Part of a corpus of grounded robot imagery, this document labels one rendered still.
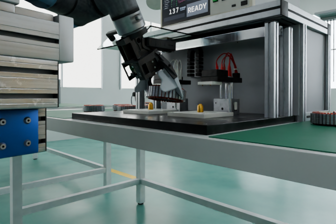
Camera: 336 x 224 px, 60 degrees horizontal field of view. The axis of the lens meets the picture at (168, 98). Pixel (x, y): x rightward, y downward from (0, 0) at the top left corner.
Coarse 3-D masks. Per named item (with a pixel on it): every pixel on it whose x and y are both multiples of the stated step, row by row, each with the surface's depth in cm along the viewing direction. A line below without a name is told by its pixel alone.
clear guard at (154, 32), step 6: (150, 30) 101; (156, 30) 101; (162, 30) 101; (168, 30) 101; (174, 30) 103; (144, 36) 111; (150, 36) 111; (156, 36) 111; (162, 36) 111; (168, 36) 111; (174, 36) 111; (180, 36) 111; (186, 36) 111; (192, 36) 111; (198, 36) 112; (108, 42) 106; (114, 42) 102; (102, 48) 106
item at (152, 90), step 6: (156, 84) 79; (150, 90) 79; (156, 90) 77; (174, 90) 77; (150, 96) 79; (156, 96) 78; (162, 96) 77; (168, 96) 77; (174, 96) 77; (180, 102) 84
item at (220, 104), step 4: (216, 100) 103; (220, 100) 102; (224, 100) 101; (232, 100) 99; (236, 100) 101; (216, 104) 103; (220, 104) 102; (224, 104) 101; (232, 104) 99; (216, 108) 103; (220, 108) 102; (224, 108) 101; (232, 108) 99; (236, 112) 101
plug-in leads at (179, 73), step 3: (171, 60) 122; (174, 60) 122; (180, 60) 121; (174, 63) 119; (177, 63) 118; (180, 63) 120; (177, 66) 118; (177, 69) 118; (180, 69) 119; (177, 72) 117; (180, 72) 119; (177, 75) 117; (180, 75) 119; (180, 78) 119
